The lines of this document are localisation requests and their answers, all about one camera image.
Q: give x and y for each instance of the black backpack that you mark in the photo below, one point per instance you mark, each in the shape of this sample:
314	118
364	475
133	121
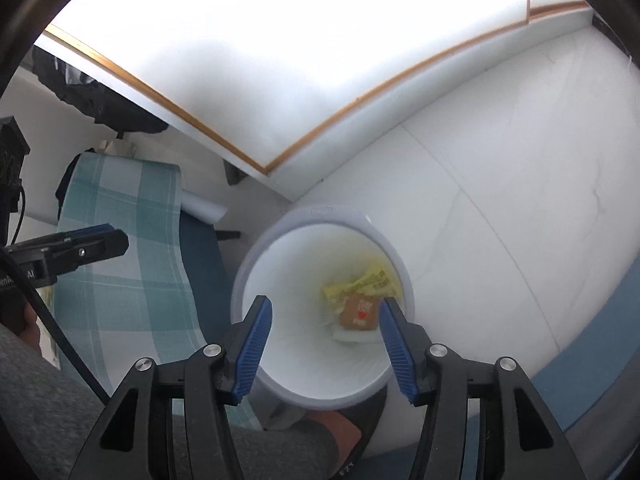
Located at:
100	100

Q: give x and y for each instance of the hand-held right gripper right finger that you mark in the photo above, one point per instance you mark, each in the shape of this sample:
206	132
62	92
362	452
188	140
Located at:
397	350

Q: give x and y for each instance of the white trash bin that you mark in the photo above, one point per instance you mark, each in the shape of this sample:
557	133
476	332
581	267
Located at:
300	270

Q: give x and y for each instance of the person's left hand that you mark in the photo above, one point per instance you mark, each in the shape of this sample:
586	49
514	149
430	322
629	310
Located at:
31	322

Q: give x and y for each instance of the person's right foot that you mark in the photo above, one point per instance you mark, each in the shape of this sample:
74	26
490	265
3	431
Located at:
340	430

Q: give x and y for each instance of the black slipper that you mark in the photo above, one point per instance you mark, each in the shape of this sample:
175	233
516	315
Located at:
374	417

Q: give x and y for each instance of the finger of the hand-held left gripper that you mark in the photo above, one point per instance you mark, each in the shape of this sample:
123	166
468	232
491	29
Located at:
85	231
85	251

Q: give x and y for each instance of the rolled white paper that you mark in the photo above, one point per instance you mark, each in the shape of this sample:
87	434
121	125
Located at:
205	207

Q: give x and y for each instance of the teal checkered tablecloth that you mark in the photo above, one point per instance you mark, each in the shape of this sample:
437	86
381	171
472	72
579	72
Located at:
125	260

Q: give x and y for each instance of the brown paper packet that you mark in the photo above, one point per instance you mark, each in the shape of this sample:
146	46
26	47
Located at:
357	312

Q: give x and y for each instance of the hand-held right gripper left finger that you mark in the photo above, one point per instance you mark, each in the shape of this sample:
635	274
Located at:
252	350

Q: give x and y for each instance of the yellow printed wrapper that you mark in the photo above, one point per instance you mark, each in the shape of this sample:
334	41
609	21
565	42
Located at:
360	285

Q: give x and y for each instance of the white tissue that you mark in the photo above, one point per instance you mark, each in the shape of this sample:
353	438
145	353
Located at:
120	149

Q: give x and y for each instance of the dark blue table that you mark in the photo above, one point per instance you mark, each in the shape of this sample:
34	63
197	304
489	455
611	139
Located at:
200	270

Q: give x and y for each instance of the white wood-trimmed window ledge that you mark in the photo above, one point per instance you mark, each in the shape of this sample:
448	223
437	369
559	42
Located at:
250	110

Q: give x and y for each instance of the person's grey trousers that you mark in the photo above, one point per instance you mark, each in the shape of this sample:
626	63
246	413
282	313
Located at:
40	410

